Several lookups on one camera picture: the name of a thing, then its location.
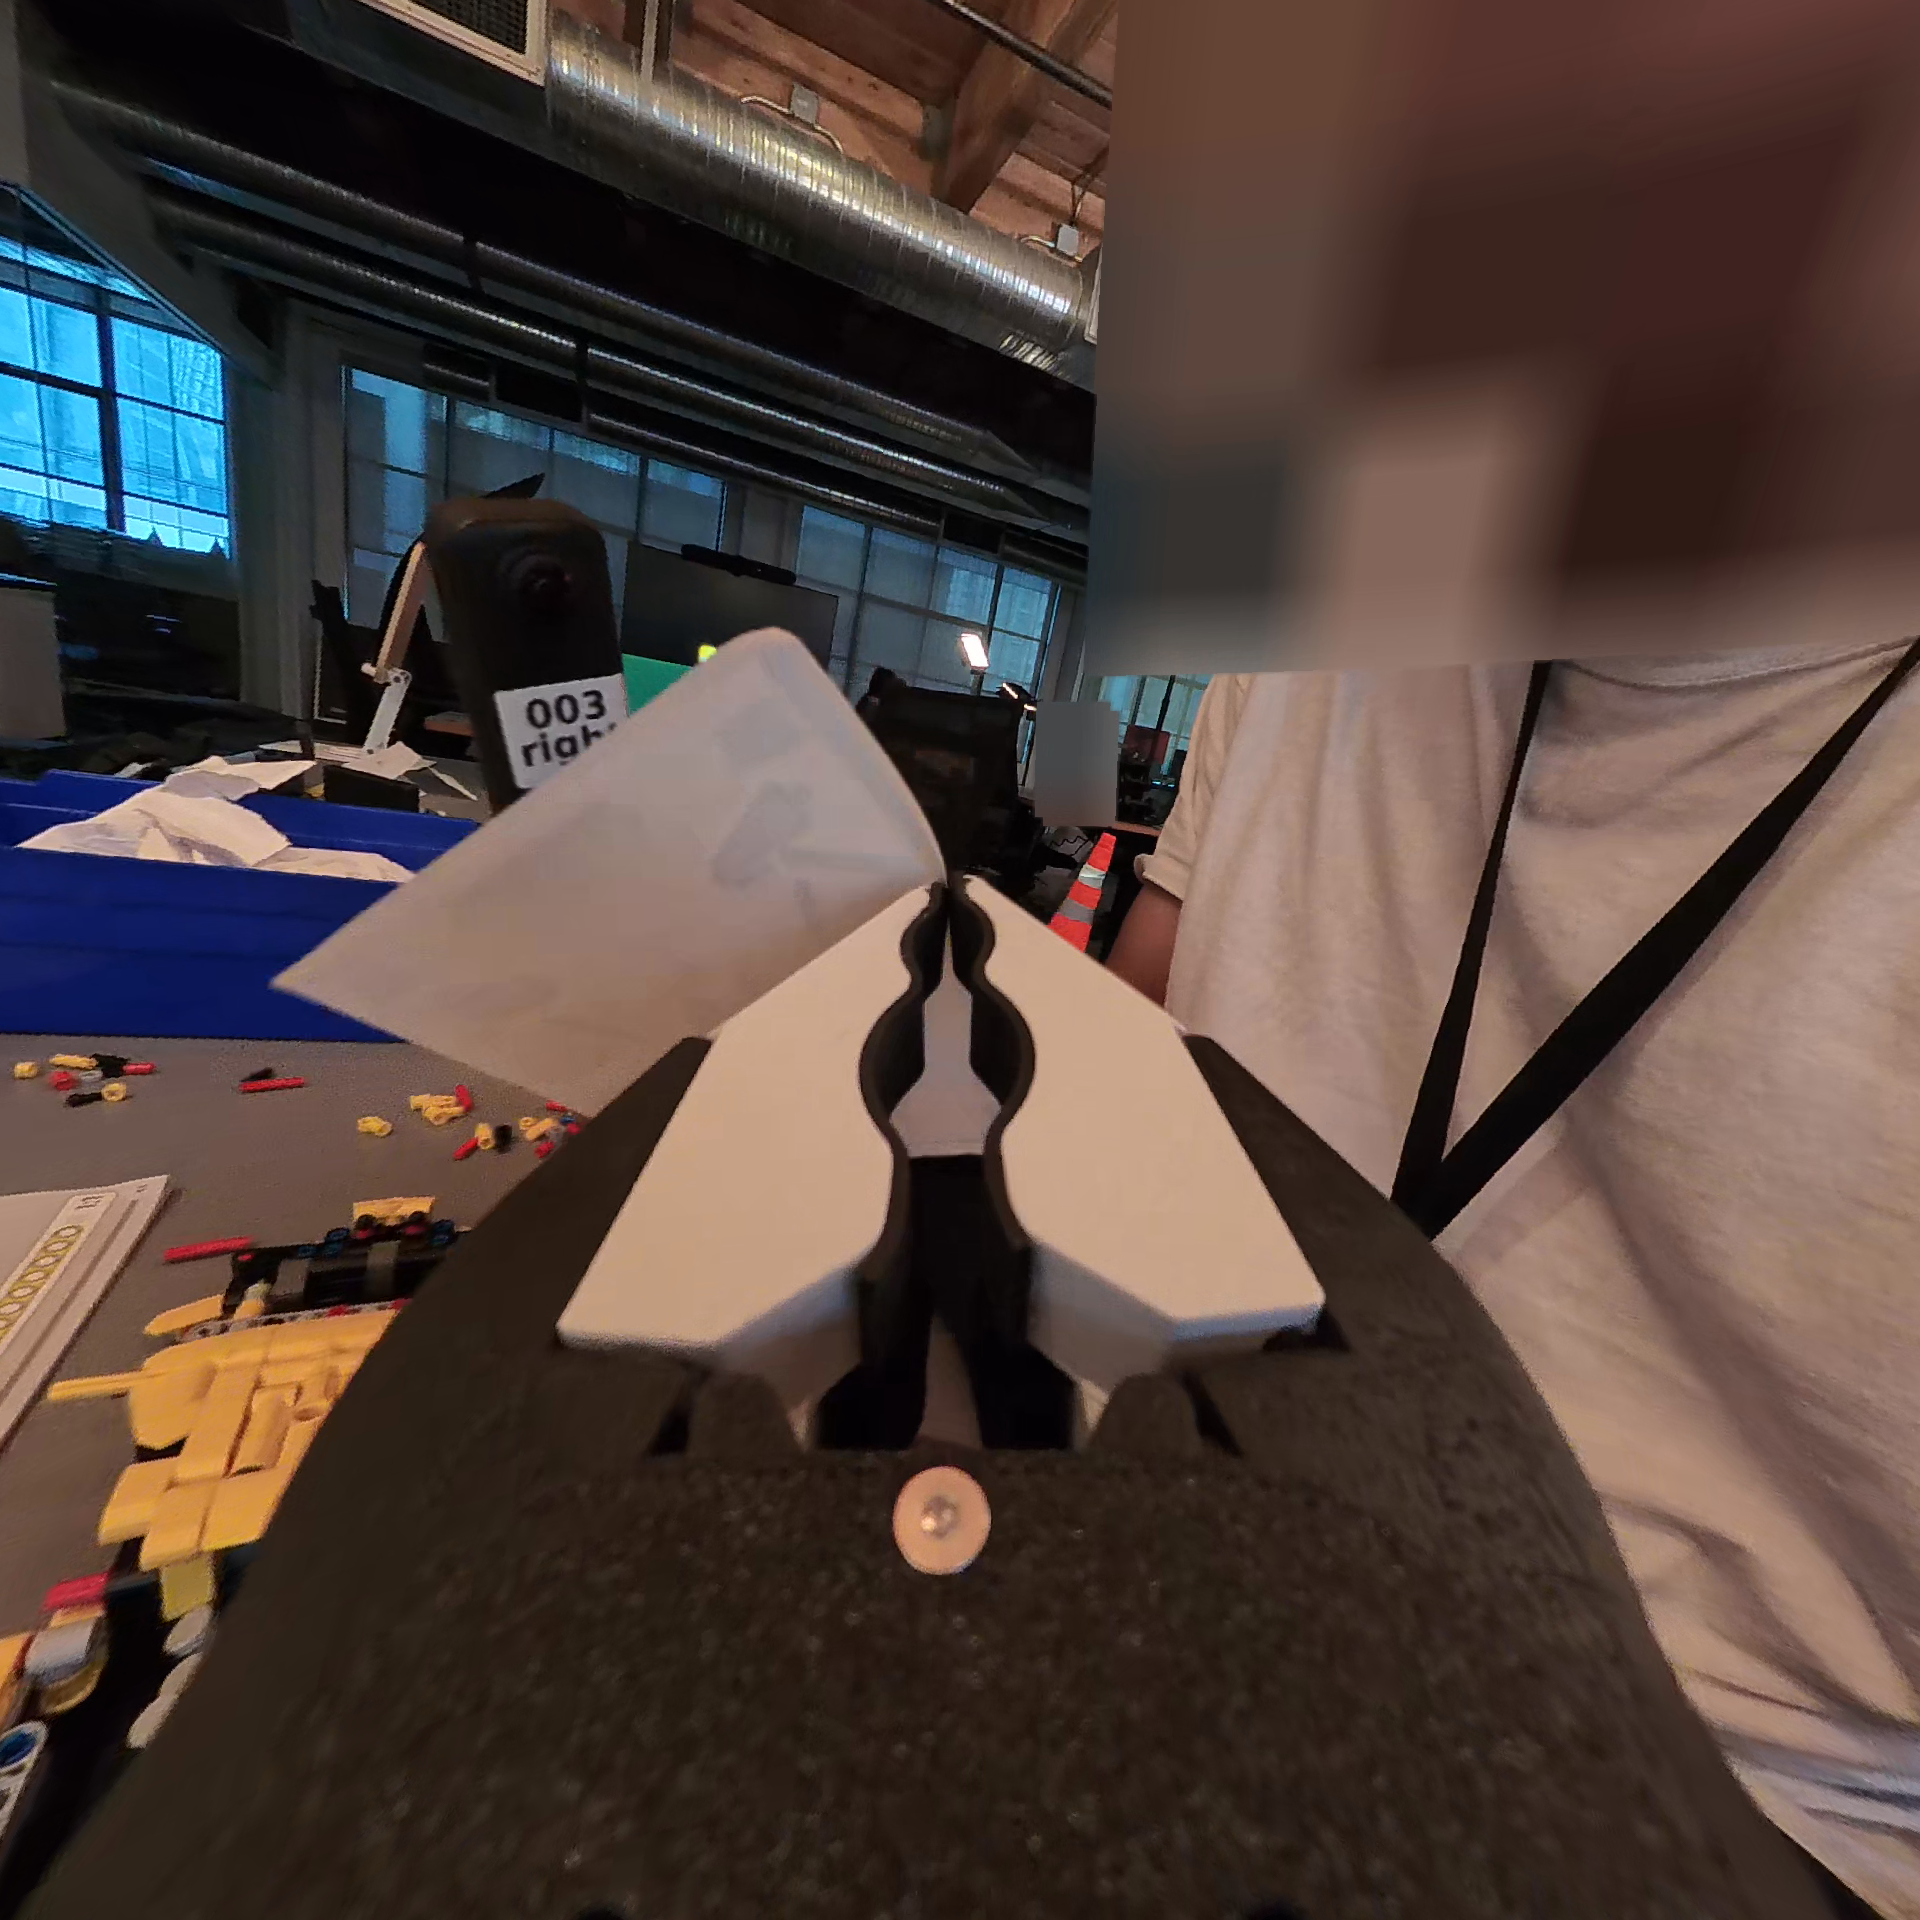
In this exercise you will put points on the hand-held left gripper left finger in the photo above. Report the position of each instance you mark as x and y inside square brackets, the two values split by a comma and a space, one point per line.
[735, 1200]

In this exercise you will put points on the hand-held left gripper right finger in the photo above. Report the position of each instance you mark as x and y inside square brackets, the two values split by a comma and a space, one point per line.
[1171, 1186]

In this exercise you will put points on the yellow sticker sheet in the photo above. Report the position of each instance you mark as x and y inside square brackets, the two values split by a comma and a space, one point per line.
[628, 870]

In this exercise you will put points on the partly built yellow toy car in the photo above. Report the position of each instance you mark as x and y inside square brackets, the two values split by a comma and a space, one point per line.
[224, 1426]

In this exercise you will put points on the black computer monitor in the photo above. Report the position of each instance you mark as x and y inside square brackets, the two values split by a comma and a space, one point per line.
[749, 616]

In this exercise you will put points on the orange striped safety cone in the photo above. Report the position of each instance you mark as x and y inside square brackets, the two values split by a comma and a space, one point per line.
[1088, 902]

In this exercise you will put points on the scattered small connector pieces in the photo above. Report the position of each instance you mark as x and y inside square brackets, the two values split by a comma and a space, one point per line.
[436, 1109]

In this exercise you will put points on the crumpled white paper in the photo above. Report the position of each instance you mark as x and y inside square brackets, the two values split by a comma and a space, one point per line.
[164, 826]

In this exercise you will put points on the blue plastic bin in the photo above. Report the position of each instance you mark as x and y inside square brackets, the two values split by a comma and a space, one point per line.
[148, 944]

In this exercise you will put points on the red toy axle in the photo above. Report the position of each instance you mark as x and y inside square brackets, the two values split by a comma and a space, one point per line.
[210, 1248]

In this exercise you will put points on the person in white shirt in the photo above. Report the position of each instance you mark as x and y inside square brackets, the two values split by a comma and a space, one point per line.
[1723, 1050]

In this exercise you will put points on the white vent unit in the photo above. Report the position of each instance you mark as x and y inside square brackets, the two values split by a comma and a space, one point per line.
[451, 31]

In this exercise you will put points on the grey instruction booklet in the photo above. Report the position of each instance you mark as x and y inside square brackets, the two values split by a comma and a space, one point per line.
[59, 1277]

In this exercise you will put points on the silver ventilation duct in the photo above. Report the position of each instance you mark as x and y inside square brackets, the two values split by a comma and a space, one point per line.
[826, 195]

